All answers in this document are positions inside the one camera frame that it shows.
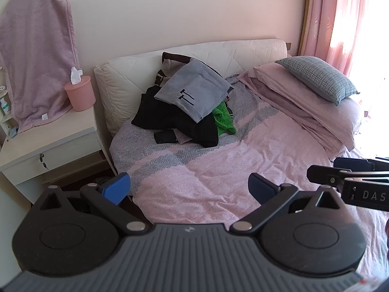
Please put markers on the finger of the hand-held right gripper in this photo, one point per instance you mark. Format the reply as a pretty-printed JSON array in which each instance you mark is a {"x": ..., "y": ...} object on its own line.
[
  {"x": 325, "y": 175},
  {"x": 352, "y": 163}
]

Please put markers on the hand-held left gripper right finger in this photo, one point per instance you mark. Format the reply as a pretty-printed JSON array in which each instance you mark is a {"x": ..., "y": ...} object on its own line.
[{"x": 259, "y": 188}]

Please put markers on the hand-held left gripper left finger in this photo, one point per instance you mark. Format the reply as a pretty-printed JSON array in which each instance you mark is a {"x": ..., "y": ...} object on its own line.
[{"x": 117, "y": 188}]

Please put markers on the grey sweater with black print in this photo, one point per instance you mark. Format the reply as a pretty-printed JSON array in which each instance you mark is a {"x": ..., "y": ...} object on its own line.
[{"x": 194, "y": 85}]

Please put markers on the pink and grey duvet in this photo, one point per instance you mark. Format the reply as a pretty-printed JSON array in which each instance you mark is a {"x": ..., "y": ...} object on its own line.
[{"x": 228, "y": 164}]

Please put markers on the folded pink quilt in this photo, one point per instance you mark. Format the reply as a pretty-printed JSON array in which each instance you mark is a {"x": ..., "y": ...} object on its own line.
[{"x": 322, "y": 115}]

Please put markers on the white nightstand drawer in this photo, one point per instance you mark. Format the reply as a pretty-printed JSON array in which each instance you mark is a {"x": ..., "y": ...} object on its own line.
[{"x": 67, "y": 152}]

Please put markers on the drawer key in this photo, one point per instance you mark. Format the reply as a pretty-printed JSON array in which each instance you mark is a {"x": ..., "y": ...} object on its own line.
[{"x": 43, "y": 161}]

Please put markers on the green knit garment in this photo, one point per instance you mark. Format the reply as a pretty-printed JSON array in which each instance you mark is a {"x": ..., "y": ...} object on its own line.
[{"x": 223, "y": 118}]

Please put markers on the black garment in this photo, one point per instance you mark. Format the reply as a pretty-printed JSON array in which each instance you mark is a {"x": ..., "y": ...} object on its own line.
[{"x": 170, "y": 118}]

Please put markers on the white nightstand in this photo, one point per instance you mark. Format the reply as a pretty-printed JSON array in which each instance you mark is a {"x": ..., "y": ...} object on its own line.
[{"x": 45, "y": 133}]

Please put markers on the folded mauve sheet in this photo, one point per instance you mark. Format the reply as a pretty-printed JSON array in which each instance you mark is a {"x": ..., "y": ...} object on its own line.
[{"x": 270, "y": 95}]

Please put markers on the grey checked pillow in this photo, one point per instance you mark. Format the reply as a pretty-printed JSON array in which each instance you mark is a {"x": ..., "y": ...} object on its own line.
[{"x": 316, "y": 76}]

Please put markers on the pink round tissue box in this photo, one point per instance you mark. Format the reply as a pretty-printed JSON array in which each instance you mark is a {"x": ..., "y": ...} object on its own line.
[{"x": 80, "y": 95}]

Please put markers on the cream padded headboard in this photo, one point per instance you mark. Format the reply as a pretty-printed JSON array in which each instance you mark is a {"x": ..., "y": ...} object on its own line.
[{"x": 127, "y": 79}]

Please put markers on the white tissue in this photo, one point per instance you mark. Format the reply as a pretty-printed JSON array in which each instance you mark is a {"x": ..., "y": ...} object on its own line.
[{"x": 75, "y": 76}]

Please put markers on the white lotion bottle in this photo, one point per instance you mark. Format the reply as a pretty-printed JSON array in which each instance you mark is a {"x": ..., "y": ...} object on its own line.
[{"x": 4, "y": 107}]

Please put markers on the wooden window trim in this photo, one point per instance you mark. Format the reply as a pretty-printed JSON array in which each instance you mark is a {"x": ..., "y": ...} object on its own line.
[{"x": 304, "y": 30}]

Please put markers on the dark brown garment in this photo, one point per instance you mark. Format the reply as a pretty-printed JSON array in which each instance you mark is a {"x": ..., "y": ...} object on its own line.
[{"x": 176, "y": 57}]

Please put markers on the pink curtain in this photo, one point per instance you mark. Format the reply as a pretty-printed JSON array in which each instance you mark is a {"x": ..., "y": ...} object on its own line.
[{"x": 322, "y": 15}]

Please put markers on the white shelf unit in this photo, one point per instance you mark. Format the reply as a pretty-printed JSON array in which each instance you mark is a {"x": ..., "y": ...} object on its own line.
[{"x": 4, "y": 85}]

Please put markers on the mauve towel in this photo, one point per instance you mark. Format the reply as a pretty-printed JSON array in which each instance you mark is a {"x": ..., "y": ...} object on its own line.
[{"x": 36, "y": 51}]

